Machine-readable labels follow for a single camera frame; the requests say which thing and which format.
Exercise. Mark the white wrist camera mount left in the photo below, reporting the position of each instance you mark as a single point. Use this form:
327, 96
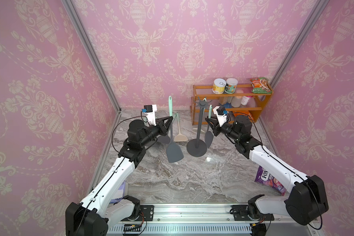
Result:
148, 114

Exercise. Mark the pink lid white jar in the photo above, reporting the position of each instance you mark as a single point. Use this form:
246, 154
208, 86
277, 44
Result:
236, 101

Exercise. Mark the mint grey solid spatula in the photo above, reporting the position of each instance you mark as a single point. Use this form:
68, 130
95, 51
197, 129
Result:
173, 151

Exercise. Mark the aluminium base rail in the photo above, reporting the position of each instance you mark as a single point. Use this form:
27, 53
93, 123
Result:
128, 219

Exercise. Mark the beige long-handled spatula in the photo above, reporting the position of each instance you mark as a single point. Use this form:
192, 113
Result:
180, 137

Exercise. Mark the purple tissue box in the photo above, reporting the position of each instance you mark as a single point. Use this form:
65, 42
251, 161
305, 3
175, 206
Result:
120, 193

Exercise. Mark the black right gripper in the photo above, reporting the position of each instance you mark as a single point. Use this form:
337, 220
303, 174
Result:
216, 128

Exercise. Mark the yellow pineapple can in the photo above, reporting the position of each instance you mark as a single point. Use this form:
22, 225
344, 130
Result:
219, 86

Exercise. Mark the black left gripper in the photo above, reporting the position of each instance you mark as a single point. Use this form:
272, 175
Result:
161, 126

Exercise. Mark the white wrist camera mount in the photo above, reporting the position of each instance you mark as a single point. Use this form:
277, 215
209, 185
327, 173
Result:
148, 114
221, 114

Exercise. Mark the wooden three-tier shelf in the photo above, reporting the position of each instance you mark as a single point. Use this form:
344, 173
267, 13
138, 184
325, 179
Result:
255, 106

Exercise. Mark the orange snack bag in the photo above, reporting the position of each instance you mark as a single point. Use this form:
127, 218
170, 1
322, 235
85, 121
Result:
244, 113

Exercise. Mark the red green snack bag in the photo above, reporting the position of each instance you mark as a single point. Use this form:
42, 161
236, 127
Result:
260, 85

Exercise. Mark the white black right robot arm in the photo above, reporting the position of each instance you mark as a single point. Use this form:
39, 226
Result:
307, 198

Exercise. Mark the white pink bottle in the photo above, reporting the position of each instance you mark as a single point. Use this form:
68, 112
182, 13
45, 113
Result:
245, 100

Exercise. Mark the green label can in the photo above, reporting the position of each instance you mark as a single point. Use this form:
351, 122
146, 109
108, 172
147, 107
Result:
231, 85

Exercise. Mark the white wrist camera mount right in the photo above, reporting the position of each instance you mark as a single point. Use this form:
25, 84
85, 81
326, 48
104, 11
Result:
221, 114

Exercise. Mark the mint grey ladle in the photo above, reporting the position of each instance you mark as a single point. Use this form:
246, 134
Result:
208, 134

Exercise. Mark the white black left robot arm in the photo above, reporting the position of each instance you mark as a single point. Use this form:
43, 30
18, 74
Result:
115, 174

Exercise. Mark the purple Foxs candy bag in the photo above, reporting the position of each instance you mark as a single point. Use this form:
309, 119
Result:
265, 178

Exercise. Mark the grey utensil rack stand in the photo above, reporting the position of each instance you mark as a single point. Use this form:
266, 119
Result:
197, 147

